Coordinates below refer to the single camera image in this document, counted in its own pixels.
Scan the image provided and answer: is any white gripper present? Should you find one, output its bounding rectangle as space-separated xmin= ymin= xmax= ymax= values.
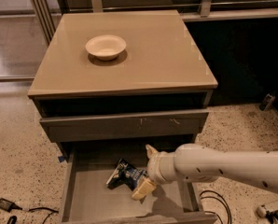
xmin=132 ymin=144 xmax=176 ymax=201

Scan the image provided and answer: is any blue chip bag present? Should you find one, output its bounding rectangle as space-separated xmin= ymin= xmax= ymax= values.
xmin=106 ymin=158 xmax=147 ymax=190

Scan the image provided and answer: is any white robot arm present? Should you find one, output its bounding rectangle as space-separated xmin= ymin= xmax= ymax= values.
xmin=132 ymin=144 xmax=278 ymax=200

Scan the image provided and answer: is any open grey middle drawer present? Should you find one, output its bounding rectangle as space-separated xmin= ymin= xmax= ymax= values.
xmin=60 ymin=140 xmax=217 ymax=224

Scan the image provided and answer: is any grey top drawer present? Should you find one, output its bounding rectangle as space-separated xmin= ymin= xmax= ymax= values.
xmin=40 ymin=109 xmax=208 ymax=143

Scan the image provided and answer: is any grey drawer cabinet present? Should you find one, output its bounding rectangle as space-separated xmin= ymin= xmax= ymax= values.
xmin=28 ymin=10 xmax=217 ymax=158

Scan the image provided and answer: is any blue tape piece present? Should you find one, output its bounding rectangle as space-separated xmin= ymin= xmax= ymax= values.
xmin=58 ymin=156 xmax=65 ymax=162

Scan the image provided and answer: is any white power strip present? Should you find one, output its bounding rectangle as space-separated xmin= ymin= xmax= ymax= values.
xmin=257 ymin=200 xmax=278 ymax=217

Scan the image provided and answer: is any white paper bowl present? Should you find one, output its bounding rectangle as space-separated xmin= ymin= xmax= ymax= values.
xmin=85 ymin=35 xmax=126 ymax=61

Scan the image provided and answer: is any black power adapter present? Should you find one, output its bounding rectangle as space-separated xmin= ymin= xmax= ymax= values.
xmin=0 ymin=198 xmax=21 ymax=212

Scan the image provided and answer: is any black looped floor cable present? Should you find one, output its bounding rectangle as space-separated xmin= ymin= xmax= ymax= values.
xmin=199 ymin=189 xmax=233 ymax=224

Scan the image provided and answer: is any black adapter cable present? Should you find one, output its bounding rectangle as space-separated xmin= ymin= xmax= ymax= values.
xmin=0 ymin=194 xmax=59 ymax=224

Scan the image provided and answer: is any metal railing frame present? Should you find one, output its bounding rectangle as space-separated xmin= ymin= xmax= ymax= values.
xmin=24 ymin=0 xmax=278 ymax=47

